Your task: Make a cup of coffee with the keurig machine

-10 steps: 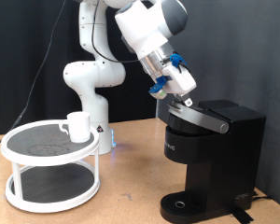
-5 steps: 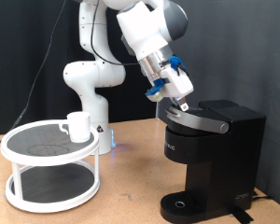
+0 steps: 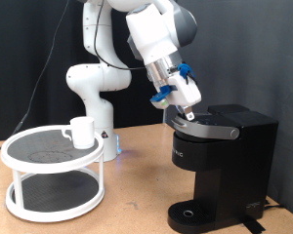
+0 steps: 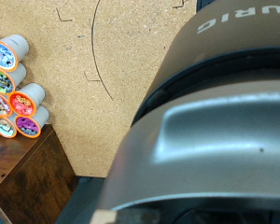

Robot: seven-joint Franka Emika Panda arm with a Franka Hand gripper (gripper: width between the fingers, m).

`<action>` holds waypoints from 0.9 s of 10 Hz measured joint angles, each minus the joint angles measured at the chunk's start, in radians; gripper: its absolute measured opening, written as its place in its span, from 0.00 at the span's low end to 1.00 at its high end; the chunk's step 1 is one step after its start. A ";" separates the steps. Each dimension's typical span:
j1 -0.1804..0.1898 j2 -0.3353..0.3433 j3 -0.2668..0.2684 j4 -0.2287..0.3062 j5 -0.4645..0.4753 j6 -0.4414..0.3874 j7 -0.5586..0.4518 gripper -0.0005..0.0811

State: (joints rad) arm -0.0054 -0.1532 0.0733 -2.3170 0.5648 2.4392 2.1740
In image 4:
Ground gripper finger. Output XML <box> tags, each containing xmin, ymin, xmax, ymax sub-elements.
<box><xmin>90</xmin><ymin>208</ymin><xmax>161</xmax><ymax>224</ymax></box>

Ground black Keurig coffee machine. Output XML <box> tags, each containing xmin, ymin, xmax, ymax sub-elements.
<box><xmin>92</xmin><ymin>0</ymin><xmax>280</xmax><ymax>224</ymax></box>

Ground coffee pod purple lid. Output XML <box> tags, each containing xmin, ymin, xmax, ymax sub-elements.
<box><xmin>14</xmin><ymin>105</ymin><xmax>50</xmax><ymax>139</ymax></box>

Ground coffee pod teal lid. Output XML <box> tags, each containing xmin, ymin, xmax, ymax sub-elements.
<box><xmin>0</xmin><ymin>114</ymin><xmax>18</xmax><ymax>139</ymax></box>

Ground coffee pod red lid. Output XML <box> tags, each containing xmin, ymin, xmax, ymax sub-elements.
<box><xmin>8</xmin><ymin>82</ymin><xmax>47</xmax><ymax>118</ymax></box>

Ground coffee pod dark green lid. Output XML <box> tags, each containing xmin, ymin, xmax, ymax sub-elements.
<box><xmin>0</xmin><ymin>63</ymin><xmax>27</xmax><ymax>96</ymax></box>

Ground coffee pod blue lid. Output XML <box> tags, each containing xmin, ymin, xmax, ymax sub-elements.
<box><xmin>0</xmin><ymin>34</ymin><xmax>31</xmax><ymax>73</ymax></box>

